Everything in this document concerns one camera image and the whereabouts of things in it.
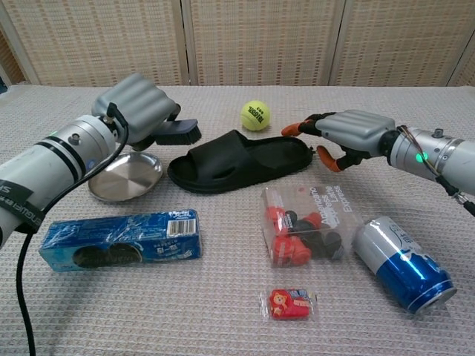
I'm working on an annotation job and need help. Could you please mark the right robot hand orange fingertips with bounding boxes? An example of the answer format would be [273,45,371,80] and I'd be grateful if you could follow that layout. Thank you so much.
[281,110,396,174]

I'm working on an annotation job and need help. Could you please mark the beige woven table cloth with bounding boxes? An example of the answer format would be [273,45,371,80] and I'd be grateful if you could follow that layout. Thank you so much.
[0,85,475,356]

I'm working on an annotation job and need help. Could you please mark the small steel pan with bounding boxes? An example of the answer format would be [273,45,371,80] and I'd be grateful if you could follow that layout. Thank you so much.
[88,151,163,202]

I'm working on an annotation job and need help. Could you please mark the blue and silver can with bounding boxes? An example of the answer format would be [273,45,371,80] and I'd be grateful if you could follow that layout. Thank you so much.
[351,216,458,315]

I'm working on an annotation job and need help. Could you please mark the small red candy packet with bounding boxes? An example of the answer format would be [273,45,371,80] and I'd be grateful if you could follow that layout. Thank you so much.
[258,287,319,322]

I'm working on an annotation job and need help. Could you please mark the clear pack with red item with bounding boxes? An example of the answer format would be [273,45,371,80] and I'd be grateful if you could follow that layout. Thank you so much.
[259,184,363,268]

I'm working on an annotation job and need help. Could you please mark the black slipper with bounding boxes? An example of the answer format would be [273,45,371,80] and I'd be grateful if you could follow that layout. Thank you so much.
[166,129,315,194]

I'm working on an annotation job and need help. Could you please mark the woven folding screen panel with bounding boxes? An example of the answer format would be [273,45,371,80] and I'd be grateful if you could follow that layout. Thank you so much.
[181,0,346,87]
[330,0,472,87]
[0,0,189,87]
[447,44,475,87]

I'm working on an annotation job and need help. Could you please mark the blue cookie package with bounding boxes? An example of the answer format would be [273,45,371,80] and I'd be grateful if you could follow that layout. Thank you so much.
[39,209,203,274]

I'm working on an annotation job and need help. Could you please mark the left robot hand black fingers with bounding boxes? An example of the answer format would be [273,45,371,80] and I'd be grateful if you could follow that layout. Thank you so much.
[91,73,182,151]

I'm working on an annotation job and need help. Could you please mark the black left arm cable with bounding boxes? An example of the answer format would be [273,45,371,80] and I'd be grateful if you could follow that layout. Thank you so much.
[14,102,130,356]

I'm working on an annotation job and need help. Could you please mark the yellow tennis ball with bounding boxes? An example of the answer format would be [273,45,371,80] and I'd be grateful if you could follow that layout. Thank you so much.
[240,99,271,131]

